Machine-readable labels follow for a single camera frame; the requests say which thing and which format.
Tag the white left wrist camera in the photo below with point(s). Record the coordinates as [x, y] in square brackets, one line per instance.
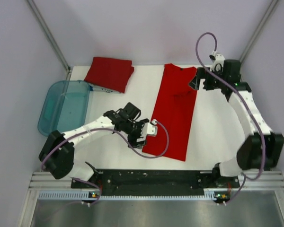
[150, 129]

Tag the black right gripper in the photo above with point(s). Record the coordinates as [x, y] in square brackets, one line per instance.
[201, 74]

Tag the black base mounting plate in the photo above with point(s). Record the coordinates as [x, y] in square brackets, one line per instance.
[127, 182]

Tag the white blue folded t-shirt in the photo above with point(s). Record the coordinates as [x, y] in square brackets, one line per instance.
[102, 89]

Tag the aluminium corner post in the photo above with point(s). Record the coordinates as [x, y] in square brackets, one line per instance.
[270, 9]
[48, 34]

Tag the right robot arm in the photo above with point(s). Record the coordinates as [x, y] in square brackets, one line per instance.
[262, 147]

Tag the right aluminium corner post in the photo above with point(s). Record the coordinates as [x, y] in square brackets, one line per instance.
[270, 9]

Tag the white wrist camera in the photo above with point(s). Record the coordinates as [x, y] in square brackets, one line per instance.
[150, 129]
[218, 61]

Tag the aluminium frame rail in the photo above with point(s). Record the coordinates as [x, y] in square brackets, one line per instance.
[268, 181]

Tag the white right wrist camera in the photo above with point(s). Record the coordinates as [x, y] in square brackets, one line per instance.
[218, 61]

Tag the translucent blue plastic bin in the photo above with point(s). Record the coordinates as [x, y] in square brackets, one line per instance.
[65, 107]

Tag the left aluminium corner post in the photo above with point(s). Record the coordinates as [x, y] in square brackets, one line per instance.
[48, 34]

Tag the dark red folded t-shirt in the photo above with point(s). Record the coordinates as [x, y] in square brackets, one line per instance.
[110, 73]

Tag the grey slotted cable duct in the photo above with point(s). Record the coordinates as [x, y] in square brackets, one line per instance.
[90, 196]

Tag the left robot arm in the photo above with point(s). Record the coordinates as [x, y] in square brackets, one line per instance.
[64, 153]

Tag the bright red t-shirt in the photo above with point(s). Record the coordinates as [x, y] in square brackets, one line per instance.
[174, 108]

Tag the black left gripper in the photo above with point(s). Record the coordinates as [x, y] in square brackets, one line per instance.
[133, 140]

